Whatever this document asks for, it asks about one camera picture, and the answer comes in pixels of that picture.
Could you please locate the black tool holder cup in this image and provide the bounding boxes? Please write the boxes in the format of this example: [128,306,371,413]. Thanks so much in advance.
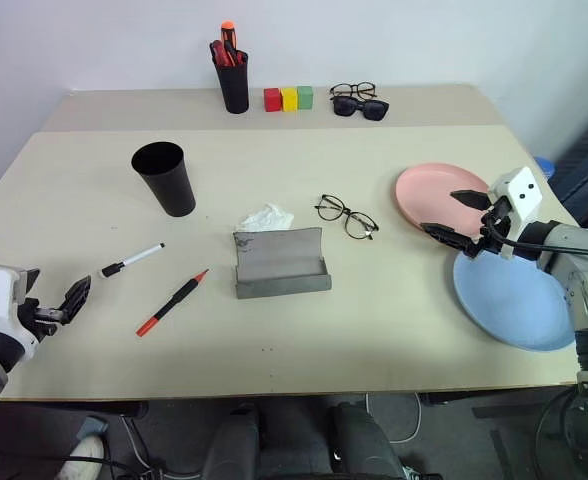
[209,43,251,115]

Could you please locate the dark rounded shape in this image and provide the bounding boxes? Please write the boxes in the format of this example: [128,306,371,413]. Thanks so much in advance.
[201,402,262,480]
[327,401,407,480]

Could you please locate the crumpled white cloth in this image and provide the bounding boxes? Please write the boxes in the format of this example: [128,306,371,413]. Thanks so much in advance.
[233,202,296,234]

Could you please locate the white marker with black cap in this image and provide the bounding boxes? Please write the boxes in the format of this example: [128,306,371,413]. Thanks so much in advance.
[97,242,167,280]

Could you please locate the red-handled screwdriver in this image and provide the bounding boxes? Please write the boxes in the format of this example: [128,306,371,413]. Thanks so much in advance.
[210,39,233,67]

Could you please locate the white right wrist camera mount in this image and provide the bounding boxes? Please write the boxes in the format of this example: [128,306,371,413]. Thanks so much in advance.
[486,166,543,261]

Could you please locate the black sunglasses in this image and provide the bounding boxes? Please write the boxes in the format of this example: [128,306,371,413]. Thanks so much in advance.
[331,95,391,122]

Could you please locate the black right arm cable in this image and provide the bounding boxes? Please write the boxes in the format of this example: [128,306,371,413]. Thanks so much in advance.
[488,213,588,259]

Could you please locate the black cable loop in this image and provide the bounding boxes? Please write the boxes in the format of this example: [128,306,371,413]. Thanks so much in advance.
[533,384,588,480]

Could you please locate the white cable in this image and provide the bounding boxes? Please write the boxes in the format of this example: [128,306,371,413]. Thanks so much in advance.
[363,392,423,444]

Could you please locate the round black-rimmed glasses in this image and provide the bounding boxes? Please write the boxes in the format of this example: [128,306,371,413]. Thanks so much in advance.
[314,193,381,242]

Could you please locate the white shoe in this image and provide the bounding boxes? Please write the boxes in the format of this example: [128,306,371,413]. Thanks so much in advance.
[53,433,107,480]

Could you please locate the blue plate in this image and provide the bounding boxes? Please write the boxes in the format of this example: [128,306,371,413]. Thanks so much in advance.
[452,246,578,353]

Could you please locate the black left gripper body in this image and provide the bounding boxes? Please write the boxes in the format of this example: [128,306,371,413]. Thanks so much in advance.
[17,298,71,344]

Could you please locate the red and black pen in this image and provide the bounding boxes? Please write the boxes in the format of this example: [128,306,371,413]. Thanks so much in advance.
[134,268,211,338]

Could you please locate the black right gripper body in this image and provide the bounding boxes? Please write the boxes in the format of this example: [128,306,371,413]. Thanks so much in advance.
[473,196,513,259]

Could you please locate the grey glasses case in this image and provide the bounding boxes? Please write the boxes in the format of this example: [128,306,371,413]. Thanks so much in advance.
[231,226,334,301]

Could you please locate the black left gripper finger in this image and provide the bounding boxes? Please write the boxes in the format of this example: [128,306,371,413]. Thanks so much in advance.
[23,267,42,302]
[59,275,93,326]

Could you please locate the blue round object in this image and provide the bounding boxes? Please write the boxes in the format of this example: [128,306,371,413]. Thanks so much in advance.
[532,155,556,179]

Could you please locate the black table frame bar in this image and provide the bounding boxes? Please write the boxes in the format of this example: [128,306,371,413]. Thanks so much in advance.
[0,399,150,419]

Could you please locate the pink plate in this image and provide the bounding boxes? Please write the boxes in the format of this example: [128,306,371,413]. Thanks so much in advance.
[394,162,491,242]

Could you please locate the empty black cup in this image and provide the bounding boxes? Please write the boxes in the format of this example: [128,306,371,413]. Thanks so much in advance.
[130,141,198,219]

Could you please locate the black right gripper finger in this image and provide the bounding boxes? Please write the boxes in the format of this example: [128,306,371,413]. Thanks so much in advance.
[419,222,478,259]
[449,188,491,213]

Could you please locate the thin-framed clear glasses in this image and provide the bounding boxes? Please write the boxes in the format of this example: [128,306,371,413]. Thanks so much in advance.
[329,81,379,101]

